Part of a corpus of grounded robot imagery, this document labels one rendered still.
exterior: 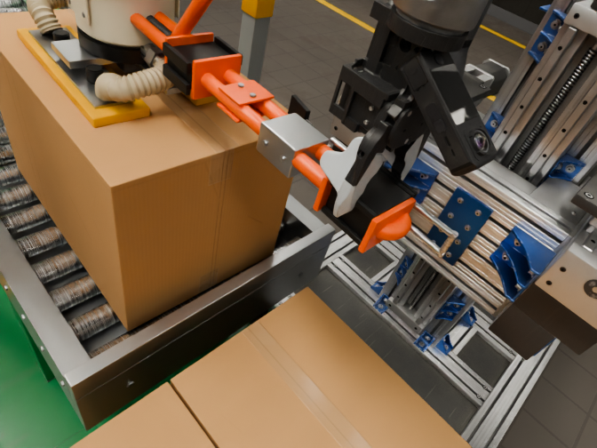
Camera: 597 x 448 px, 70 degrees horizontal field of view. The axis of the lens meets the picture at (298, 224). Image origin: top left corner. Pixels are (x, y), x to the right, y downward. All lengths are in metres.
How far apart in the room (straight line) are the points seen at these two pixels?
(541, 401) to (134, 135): 1.72
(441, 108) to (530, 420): 1.62
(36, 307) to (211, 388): 0.38
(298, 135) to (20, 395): 1.25
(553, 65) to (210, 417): 0.92
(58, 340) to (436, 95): 0.78
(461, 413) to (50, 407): 1.23
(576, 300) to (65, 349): 0.89
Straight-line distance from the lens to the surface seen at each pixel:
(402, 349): 1.50
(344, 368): 0.99
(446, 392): 1.50
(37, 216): 1.23
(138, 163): 0.70
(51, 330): 0.95
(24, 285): 1.02
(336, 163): 0.46
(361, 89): 0.43
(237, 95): 0.61
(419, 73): 0.40
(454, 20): 0.39
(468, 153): 0.39
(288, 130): 0.56
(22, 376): 1.60
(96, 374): 0.88
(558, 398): 2.05
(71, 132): 0.77
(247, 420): 0.90
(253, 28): 1.38
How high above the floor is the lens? 1.38
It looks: 43 degrees down
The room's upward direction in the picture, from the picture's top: 17 degrees clockwise
